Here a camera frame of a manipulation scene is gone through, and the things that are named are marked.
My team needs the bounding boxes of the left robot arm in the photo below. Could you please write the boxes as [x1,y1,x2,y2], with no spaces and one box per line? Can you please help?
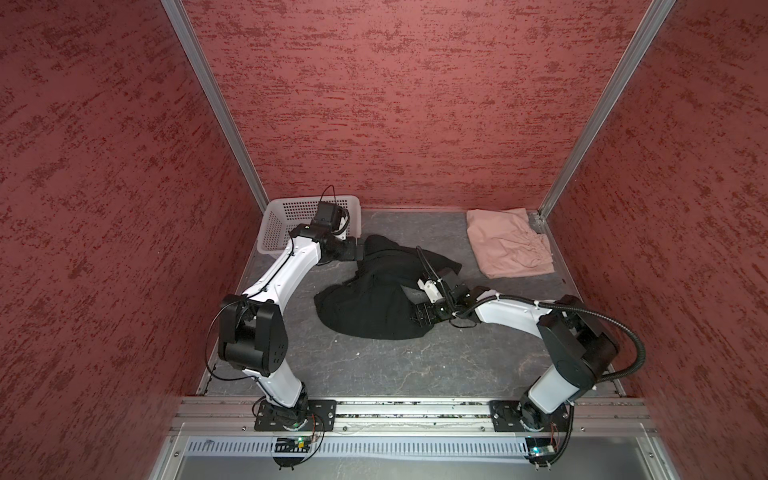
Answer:
[212,200,362,431]

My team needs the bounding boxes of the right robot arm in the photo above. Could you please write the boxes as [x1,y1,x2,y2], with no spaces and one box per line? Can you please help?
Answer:
[403,280,619,432]

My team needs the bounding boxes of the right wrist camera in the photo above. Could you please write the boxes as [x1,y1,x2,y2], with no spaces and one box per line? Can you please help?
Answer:
[417,279,445,304]

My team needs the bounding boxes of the pink shorts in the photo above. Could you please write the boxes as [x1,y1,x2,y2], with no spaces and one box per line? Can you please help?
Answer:
[466,208,555,279]

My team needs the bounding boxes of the circuit board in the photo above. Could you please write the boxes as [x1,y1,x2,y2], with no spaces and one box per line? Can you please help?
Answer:
[273,437,313,456]
[525,437,557,463]

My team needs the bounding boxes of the left aluminium corner post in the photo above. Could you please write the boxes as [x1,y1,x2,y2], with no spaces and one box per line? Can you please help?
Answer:
[161,0,269,212]

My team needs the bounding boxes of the right aluminium corner post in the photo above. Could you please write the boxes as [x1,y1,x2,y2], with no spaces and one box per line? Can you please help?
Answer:
[538,0,676,223]

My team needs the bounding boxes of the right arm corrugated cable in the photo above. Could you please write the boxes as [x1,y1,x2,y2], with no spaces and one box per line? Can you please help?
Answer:
[461,293,648,467]

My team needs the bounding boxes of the left circuit board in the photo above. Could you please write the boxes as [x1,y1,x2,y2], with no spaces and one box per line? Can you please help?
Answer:
[273,437,313,456]

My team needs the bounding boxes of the black shorts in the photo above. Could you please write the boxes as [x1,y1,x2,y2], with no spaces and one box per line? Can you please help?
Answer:
[314,235,442,340]

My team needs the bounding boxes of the slotted white cable duct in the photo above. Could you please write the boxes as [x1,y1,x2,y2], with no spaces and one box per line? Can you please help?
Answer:
[185,436,527,461]

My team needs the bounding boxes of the aluminium corner post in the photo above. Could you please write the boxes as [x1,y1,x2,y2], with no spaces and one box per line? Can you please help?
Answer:
[538,0,676,223]
[161,0,269,212]

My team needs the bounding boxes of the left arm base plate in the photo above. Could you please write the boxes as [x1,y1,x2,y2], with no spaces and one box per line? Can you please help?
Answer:
[252,397,337,432]

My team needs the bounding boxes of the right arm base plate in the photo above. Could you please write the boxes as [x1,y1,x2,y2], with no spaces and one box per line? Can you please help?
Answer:
[488,400,571,433]

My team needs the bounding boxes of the right circuit board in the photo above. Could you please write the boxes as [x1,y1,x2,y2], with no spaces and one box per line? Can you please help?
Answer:
[525,437,557,463]

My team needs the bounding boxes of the white plastic basket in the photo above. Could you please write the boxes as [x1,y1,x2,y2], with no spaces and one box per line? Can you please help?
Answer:
[256,194,362,258]

